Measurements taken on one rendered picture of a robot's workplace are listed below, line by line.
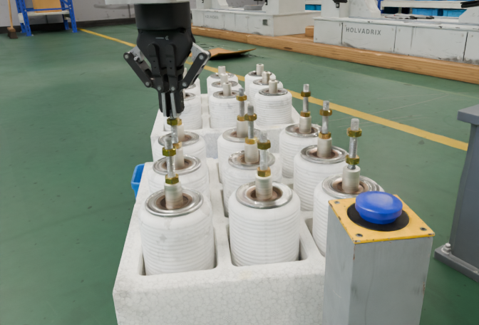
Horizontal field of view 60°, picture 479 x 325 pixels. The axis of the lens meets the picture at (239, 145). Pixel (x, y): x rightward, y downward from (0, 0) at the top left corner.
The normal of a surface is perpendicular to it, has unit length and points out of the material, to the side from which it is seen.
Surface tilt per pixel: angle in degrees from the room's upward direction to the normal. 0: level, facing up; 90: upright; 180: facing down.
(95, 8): 90
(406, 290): 90
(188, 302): 90
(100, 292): 0
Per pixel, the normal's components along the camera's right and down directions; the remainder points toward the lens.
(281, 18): 0.53, 0.29
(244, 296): 0.11, 0.36
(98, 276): -0.04, -0.93
